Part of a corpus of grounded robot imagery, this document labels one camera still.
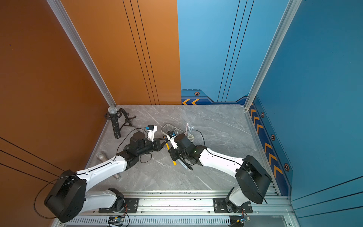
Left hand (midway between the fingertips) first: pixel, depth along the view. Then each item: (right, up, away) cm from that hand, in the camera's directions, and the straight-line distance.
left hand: (168, 139), depth 82 cm
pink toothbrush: (+11, +5, +6) cm, 13 cm away
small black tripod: (-31, +9, +19) cm, 38 cm away
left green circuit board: (-26, -41, -9) cm, 49 cm away
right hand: (+1, -7, 0) cm, 7 cm away
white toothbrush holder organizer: (-3, +6, +14) cm, 15 cm away
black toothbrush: (+11, -17, +7) cm, 22 cm away
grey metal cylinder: (-44, -12, +7) cm, 46 cm away
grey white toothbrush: (+8, -16, +6) cm, 19 cm away
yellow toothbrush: (0, -5, -1) cm, 5 cm away
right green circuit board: (+39, -38, -12) cm, 56 cm away
